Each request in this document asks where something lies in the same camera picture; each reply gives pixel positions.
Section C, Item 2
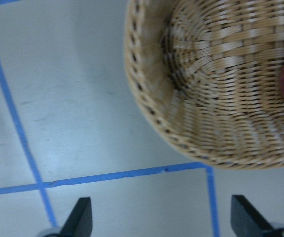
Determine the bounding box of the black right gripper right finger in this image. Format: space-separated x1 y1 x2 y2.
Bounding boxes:
231 195 280 237

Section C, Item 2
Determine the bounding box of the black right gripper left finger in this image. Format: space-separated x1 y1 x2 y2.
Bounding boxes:
59 197 93 237

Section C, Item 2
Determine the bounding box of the woven wicker basket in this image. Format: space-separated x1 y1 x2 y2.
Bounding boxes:
124 0 284 169

